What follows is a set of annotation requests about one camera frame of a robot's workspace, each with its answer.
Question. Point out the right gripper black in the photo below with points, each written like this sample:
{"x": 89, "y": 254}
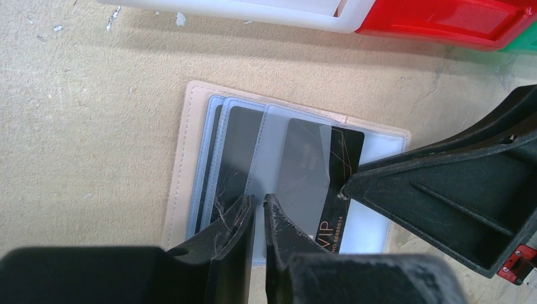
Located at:
{"x": 472, "y": 196}

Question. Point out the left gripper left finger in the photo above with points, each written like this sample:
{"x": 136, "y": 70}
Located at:
{"x": 213, "y": 266}

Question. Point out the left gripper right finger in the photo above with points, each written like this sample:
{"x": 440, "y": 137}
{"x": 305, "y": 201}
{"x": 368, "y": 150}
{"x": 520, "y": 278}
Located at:
{"x": 300, "y": 271}

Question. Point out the black VIP card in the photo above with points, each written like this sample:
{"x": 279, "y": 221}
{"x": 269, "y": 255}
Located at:
{"x": 317, "y": 161}

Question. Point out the beige card holder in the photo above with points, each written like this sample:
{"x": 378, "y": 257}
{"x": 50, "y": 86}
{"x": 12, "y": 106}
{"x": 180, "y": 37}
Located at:
{"x": 365, "y": 232}

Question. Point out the green plastic bin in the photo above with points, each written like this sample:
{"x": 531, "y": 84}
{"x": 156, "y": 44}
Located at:
{"x": 525, "y": 43}

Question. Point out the black card in sleeve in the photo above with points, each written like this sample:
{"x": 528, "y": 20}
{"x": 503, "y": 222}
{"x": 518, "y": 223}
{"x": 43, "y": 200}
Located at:
{"x": 228, "y": 142}

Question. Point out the red plastic bin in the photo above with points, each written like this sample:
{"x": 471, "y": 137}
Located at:
{"x": 479, "y": 25}

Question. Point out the white plastic bin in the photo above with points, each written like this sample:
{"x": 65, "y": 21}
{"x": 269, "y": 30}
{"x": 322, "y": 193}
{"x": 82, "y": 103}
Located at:
{"x": 332, "y": 16}

